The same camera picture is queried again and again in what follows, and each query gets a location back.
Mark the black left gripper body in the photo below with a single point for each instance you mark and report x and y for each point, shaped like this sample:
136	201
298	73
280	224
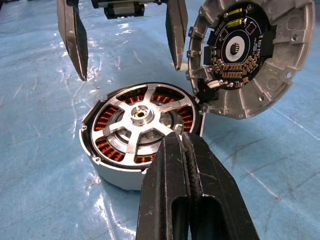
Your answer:
125	11

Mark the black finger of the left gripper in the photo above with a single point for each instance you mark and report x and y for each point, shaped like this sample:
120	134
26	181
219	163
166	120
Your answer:
177	32
75	37

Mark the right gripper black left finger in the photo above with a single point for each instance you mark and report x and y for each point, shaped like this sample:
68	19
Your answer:
162	190

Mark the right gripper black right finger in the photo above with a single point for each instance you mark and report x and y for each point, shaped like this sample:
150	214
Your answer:
220	200

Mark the grey motor stator housing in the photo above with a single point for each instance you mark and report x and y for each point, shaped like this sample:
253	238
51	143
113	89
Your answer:
117	176

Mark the motor cover with circuit board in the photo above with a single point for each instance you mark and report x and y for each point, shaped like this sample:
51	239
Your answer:
275	85

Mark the blue plastic table sheet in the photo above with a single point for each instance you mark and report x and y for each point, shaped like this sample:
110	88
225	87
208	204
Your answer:
37	150

